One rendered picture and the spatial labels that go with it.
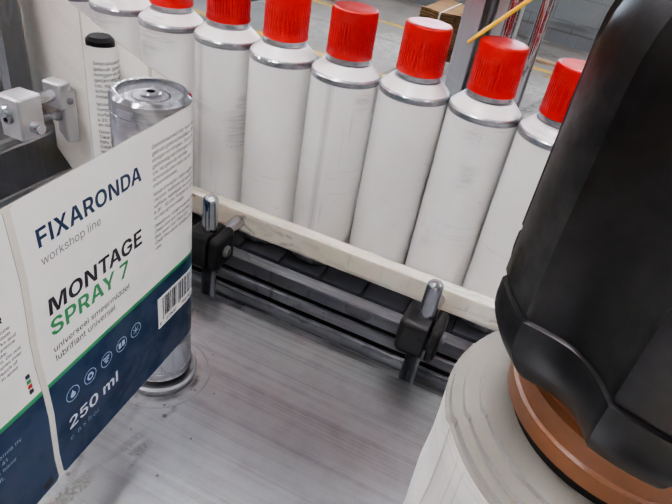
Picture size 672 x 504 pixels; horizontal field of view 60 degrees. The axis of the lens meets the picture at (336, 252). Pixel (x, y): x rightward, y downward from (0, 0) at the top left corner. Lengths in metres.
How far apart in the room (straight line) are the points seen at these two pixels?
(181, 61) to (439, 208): 0.24
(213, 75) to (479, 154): 0.21
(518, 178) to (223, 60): 0.23
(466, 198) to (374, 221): 0.08
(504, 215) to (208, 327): 0.22
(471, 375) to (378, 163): 0.29
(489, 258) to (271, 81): 0.21
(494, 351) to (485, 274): 0.28
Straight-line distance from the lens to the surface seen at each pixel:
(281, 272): 0.48
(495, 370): 0.16
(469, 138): 0.41
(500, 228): 0.43
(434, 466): 0.17
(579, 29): 5.92
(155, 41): 0.50
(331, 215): 0.47
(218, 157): 0.50
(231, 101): 0.48
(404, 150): 0.43
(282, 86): 0.44
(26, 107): 0.44
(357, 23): 0.42
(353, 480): 0.36
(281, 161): 0.47
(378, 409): 0.39
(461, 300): 0.44
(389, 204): 0.45
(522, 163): 0.40
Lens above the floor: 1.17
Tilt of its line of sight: 35 degrees down
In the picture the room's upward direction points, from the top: 10 degrees clockwise
